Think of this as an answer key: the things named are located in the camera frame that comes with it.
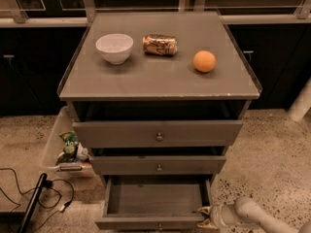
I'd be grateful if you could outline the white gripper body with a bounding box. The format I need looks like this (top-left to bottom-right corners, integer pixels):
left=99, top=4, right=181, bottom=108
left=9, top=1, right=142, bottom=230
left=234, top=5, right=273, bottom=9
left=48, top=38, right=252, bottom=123
left=210, top=205, right=235, bottom=228

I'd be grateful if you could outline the grey bottom drawer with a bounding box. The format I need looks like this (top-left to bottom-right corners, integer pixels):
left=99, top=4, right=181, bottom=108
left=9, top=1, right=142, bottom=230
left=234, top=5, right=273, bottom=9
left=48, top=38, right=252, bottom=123
left=95, top=175, right=212, bottom=231

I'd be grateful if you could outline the grey drawer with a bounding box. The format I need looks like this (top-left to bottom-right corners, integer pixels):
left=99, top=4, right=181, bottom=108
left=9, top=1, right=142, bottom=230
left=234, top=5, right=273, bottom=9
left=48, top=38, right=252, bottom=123
left=73, top=120, right=243, bottom=149
left=95, top=175, right=212, bottom=231
left=91, top=155, right=225, bottom=175

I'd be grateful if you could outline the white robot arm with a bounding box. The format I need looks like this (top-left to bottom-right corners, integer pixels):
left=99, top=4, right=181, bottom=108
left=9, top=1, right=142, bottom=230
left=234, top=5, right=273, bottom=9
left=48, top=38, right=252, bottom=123
left=197, top=197, right=311, bottom=233

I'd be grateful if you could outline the grey middle drawer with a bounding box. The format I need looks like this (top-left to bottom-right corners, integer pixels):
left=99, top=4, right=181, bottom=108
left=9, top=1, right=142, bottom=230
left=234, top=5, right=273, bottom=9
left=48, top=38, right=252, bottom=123
left=91, top=155, right=225, bottom=175

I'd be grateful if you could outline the grey drawer cabinet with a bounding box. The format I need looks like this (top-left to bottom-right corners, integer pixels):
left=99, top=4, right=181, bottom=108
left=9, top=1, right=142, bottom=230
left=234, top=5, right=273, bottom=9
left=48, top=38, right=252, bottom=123
left=56, top=11, right=262, bottom=196

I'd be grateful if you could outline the grey top drawer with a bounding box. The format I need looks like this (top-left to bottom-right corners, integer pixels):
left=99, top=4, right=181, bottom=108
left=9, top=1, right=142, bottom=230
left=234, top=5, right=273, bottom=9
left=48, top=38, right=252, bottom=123
left=73, top=120, right=243, bottom=149

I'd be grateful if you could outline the green snack bag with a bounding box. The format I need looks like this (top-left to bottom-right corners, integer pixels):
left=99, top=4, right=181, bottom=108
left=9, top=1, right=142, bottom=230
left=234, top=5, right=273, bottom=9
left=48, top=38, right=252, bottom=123
left=56, top=131, right=79, bottom=165

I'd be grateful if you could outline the orange fruit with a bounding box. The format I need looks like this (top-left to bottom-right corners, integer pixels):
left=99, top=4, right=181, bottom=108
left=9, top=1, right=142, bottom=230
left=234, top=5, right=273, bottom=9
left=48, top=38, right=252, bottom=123
left=193, top=50, right=216, bottom=73

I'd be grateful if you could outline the clear plastic storage bin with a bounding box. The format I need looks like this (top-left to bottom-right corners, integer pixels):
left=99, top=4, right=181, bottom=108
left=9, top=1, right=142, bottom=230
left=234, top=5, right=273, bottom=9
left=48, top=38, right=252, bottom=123
left=40, top=106, right=95, bottom=180

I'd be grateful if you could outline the crushed gold soda can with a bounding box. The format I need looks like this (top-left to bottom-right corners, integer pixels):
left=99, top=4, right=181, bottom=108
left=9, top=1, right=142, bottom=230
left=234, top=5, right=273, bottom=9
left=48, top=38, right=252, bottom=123
left=142, top=34, right=178, bottom=56

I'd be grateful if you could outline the black flat bar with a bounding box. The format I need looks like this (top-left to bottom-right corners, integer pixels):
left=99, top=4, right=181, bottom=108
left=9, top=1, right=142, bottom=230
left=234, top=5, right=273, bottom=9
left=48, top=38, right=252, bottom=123
left=17, top=173, right=48, bottom=233

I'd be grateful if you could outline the white ceramic bowl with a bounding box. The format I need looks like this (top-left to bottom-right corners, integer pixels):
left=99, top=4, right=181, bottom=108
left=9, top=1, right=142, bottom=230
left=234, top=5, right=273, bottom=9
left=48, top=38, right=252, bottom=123
left=95, top=34, right=134, bottom=65

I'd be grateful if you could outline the white post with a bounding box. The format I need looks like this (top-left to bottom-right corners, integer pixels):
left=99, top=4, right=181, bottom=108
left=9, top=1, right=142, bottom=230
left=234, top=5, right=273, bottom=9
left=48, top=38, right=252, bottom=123
left=287, top=78, right=311, bottom=121

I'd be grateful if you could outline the black cable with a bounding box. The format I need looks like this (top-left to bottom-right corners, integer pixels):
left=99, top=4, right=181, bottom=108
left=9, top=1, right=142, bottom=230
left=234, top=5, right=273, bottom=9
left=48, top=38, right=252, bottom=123
left=0, top=167, right=75, bottom=233

